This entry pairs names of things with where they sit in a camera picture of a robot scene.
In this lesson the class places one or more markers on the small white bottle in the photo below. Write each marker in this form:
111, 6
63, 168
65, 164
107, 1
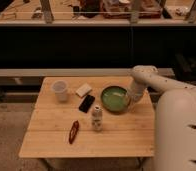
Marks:
97, 118

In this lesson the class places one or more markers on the white sponge block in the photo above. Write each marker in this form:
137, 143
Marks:
83, 90

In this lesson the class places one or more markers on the black smartphone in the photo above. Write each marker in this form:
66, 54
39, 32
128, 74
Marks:
86, 104

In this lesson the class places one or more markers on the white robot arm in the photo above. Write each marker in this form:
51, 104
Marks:
175, 123

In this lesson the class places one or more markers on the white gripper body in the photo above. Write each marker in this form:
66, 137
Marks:
135, 93

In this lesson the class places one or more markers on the long wooden bench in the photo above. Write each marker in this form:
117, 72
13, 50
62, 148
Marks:
35, 76

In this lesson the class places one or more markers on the translucent plastic cup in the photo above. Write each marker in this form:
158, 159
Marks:
60, 89

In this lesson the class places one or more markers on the green ceramic bowl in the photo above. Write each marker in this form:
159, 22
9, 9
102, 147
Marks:
115, 98

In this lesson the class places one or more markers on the wooden folding table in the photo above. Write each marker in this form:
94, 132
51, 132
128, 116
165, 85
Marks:
61, 130

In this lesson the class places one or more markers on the red chili pepper toy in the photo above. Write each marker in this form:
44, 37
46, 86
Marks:
73, 132

